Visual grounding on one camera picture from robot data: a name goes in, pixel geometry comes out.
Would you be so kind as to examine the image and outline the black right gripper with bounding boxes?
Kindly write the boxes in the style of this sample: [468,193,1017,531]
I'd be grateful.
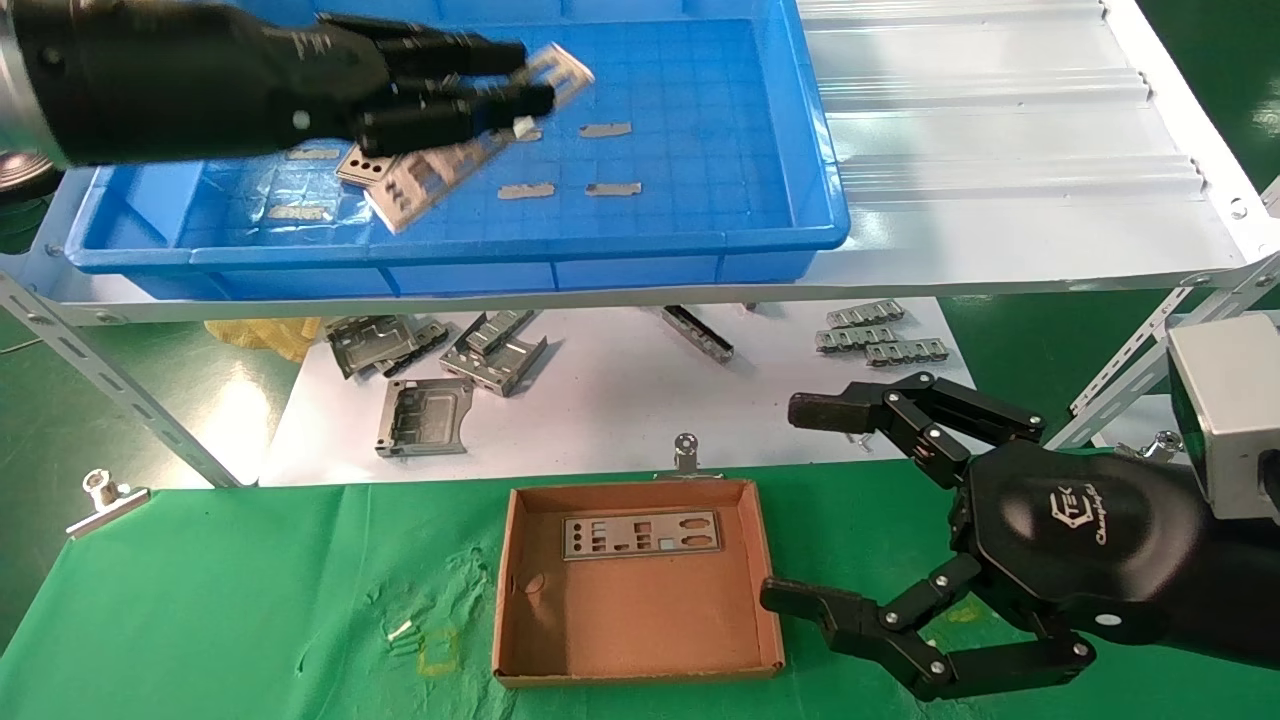
[760,372,1206,701]

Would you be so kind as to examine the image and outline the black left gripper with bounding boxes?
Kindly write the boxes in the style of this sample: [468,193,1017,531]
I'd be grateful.
[255,12,557,161]

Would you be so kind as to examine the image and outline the silver metal I/O shield plate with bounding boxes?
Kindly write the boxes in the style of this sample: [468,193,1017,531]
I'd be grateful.
[335,140,406,191]
[363,42,597,236]
[562,512,721,562]

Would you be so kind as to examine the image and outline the brown open cardboard box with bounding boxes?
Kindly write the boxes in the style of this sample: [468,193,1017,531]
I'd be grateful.
[493,478,786,689]

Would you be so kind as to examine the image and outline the blue plastic tray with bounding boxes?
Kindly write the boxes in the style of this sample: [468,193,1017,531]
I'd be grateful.
[65,0,851,301]

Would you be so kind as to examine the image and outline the small notched metal strip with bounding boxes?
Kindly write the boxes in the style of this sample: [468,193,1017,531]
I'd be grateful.
[815,325,896,354]
[826,303,906,329]
[866,339,951,368]

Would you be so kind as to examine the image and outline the long grey metal bar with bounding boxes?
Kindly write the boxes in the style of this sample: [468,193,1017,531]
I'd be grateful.
[655,305,735,363]

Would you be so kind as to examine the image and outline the white flat board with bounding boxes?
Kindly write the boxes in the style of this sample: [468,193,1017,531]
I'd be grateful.
[258,297,986,489]

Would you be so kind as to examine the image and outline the yellow cloth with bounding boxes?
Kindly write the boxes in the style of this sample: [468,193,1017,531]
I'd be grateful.
[205,317,323,363]

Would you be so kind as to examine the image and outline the white perforated rack brace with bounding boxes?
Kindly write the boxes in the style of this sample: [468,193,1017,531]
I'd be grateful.
[1045,250,1280,451]
[0,270,241,491]

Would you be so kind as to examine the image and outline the white metal rack shelf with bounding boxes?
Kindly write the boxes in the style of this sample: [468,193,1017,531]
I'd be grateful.
[0,0,1280,326]

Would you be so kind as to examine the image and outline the yellow tape square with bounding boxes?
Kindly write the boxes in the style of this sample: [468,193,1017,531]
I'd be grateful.
[418,628,461,676]

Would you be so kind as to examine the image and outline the round black silver disc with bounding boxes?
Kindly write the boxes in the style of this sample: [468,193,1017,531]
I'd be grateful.
[0,150,61,196]

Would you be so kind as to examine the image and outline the green table cloth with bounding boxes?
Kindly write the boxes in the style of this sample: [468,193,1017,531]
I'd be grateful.
[0,455,1280,720]

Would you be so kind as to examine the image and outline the grey stamped metal bracket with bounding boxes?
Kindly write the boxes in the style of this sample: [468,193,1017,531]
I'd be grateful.
[325,314,451,381]
[440,310,549,398]
[376,378,474,459]

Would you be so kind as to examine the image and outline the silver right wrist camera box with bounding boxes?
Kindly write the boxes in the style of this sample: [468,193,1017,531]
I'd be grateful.
[1168,312,1280,521]

